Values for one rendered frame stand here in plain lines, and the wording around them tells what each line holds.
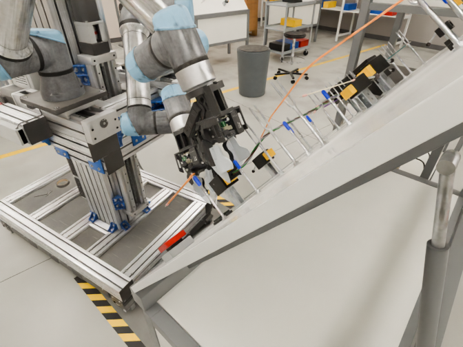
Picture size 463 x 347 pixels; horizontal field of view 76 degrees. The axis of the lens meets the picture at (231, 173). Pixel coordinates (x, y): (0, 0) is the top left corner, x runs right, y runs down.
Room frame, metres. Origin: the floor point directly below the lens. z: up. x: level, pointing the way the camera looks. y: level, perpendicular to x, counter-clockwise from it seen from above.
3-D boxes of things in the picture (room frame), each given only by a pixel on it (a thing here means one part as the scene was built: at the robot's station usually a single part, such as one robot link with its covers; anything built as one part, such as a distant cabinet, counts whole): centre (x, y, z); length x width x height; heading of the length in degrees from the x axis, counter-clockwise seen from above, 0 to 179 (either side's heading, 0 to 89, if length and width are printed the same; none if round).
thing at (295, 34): (4.85, -0.97, 0.34); 0.58 x 0.55 x 0.69; 90
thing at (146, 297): (0.89, -0.13, 0.83); 1.18 x 0.05 x 0.06; 138
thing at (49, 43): (1.09, 0.65, 1.33); 0.13 x 0.12 x 0.14; 150
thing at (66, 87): (1.10, 0.64, 1.21); 0.15 x 0.15 x 0.10
